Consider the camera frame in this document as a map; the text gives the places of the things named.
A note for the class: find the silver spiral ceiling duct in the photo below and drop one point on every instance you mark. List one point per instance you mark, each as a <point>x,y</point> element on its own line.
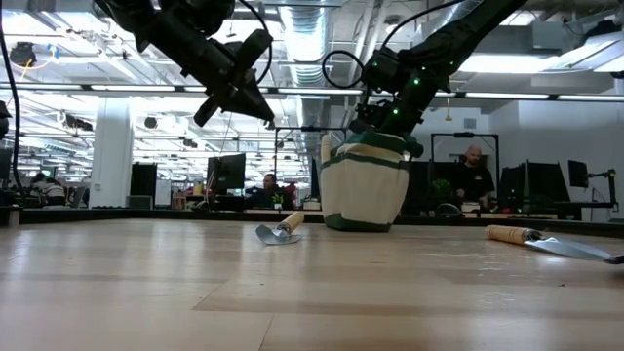
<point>307,29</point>

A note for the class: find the tiny potted plant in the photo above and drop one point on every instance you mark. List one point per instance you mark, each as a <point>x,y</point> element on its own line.
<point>278,201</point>

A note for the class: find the cream green canvas gardening bag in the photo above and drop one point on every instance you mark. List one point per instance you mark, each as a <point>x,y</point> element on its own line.
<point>363,190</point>

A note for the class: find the overhead LED light bar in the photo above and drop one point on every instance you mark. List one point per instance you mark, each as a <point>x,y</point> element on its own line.
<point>136,88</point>

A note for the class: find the row of dark monitors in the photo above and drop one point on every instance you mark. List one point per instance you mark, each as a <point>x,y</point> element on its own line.
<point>546,183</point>

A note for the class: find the person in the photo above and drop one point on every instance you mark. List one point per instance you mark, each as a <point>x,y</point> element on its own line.
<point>472,183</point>
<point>54,194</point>
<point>267,187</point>

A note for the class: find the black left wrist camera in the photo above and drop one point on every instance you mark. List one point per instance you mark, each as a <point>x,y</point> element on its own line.
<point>256,49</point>

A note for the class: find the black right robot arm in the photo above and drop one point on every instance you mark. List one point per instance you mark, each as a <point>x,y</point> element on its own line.
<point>453,44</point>

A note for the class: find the black aluminium table frame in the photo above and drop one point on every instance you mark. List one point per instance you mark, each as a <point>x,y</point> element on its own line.
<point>146,214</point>

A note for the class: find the black cabinet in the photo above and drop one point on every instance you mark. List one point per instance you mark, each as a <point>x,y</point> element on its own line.
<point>144,185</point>

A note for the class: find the white room pillar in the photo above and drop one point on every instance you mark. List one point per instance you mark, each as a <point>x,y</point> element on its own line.
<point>112,156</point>

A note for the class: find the monitor on black arm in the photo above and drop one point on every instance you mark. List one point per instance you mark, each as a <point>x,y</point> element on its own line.
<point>577,173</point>

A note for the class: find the small potted green plant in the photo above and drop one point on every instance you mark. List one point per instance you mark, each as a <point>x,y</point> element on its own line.
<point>442,190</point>

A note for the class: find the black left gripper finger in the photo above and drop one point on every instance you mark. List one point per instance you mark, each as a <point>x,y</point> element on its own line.
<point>257,92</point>
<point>248,105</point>

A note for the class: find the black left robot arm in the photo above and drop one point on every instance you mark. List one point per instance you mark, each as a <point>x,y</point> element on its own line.
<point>166,29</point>

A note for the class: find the black office monitor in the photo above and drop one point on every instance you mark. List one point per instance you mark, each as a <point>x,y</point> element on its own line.
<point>226,173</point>

